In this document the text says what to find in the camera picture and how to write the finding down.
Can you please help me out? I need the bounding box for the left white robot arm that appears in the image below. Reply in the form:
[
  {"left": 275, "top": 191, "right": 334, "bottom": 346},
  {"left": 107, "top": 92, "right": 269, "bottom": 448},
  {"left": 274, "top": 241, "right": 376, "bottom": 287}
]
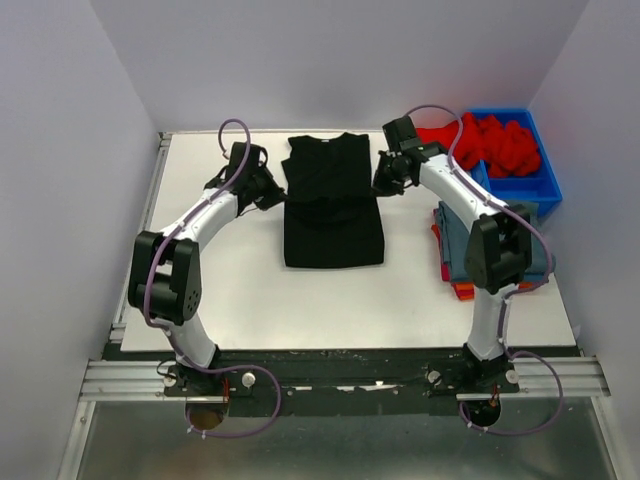
[{"left": 127, "top": 142, "right": 284, "bottom": 395}]

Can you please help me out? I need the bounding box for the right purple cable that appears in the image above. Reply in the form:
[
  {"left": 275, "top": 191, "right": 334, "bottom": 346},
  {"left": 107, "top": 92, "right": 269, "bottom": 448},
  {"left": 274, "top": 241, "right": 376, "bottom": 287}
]
[{"left": 404, "top": 104, "right": 565, "bottom": 437}]

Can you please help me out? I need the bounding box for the blue plastic bin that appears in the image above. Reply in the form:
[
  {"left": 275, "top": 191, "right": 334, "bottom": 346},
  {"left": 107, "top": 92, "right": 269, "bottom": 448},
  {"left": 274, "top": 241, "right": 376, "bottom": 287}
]
[{"left": 469, "top": 107, "right": 565, "bottom": 219}]

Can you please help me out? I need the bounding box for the aluminium front rail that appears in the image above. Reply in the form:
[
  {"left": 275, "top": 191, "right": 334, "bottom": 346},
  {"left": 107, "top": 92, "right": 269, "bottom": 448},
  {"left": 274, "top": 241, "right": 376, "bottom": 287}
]
[{"left": 80, "top": 357, "right": 611, "bottom": 403}]

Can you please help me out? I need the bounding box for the folded teal t shirt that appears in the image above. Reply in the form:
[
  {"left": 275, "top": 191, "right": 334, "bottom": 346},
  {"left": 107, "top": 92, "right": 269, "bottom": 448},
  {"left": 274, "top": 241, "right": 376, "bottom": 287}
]
[{"left": 434, "top": 201, "right": 547, "bottom": 283}]

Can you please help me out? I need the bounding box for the black floral t shirt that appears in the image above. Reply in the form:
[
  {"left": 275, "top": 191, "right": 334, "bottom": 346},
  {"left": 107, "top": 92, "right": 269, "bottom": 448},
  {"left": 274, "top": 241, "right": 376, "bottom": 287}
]
[{"left": 282, "top": 132, "right": 385, "bottom": 269}]

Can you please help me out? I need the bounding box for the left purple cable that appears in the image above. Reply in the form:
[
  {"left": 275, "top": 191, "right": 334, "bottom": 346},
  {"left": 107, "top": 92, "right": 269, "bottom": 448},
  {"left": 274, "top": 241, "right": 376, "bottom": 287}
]
[{"left": 142, "top": 118, "right": 284, "bottom": 441}]

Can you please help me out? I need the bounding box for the aluminium left side rail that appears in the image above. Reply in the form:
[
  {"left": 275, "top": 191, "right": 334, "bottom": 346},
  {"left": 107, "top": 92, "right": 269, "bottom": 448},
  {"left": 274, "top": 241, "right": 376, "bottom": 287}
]
[{"left": 111, "top": 132, "right": 173, "bottom": 330}]

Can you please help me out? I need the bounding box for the folded magenta t shirt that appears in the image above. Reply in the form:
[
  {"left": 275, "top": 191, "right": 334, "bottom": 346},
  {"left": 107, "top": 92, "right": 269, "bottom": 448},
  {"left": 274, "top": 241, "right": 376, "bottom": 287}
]
[{"left": 440, "top": 263, "right": 451, "bottom": 282}]

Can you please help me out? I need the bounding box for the purple cable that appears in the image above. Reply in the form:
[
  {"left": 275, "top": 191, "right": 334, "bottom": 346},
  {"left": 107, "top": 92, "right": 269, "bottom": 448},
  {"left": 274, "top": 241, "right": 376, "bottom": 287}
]
[
  {"left": 404, "top": 104, "right": 565, "bottom": 437},
  {"left": 142, "top": 118, "right": 284, "bottom": 441}
]

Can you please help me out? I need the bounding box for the aluminium rail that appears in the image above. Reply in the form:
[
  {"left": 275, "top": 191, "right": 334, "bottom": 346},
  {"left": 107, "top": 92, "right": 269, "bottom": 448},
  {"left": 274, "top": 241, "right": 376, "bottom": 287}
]
[
  {"left": 111, "top": 132, "right": 173, "bottom": 330},
  {"left": 80, "top": 357, "right": 611, "bottom": 403}
]

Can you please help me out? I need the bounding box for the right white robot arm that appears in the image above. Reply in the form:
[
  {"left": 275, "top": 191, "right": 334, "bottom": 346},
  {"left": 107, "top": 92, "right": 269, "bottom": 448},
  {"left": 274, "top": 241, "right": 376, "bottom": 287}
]
[{"left": 373, "top": 116, "right": 532, "bottom": 392}]

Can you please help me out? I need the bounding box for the red t shirt in bin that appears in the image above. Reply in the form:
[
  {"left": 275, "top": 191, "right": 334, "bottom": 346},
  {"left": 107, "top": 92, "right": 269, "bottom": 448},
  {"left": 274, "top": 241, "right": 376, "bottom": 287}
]
[{"left": 415, "top": 112, "right": 542, "bottom": 179}]

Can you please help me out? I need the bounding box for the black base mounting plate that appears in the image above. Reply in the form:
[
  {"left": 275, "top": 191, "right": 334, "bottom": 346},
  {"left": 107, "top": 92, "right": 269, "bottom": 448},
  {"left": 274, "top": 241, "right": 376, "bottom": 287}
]
[{"left": 164, "top": 347, "right": 519, "bottom": 417}]

